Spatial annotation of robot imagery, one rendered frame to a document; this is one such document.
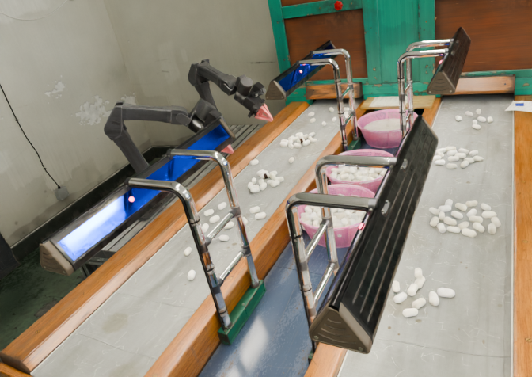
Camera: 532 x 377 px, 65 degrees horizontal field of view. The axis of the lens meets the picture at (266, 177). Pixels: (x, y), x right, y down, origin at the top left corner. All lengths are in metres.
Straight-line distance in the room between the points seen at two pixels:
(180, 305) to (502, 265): 0.81
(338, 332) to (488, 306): 0.57
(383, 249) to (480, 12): 1.61
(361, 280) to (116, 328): 0.77
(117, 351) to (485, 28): 1.86
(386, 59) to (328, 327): 1.80
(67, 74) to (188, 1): 1.08
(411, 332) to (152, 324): 0.62
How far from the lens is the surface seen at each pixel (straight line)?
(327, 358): 0.93
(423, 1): 2.13
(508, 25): 2.15
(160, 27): 3.75
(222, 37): 3.46
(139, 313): 1.21
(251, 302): 1.17
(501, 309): 1.07
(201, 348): 1.07
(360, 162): 0.83
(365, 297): 0.58
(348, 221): 1.35
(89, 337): 1.22
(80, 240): 0.90
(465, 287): 1.11
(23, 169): 3.37
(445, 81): 1.38
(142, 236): 1.47
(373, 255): 0.62
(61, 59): 3.63
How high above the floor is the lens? 1.48
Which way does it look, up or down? 27 degrees down
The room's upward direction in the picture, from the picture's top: 12 degrees counter-clockwise
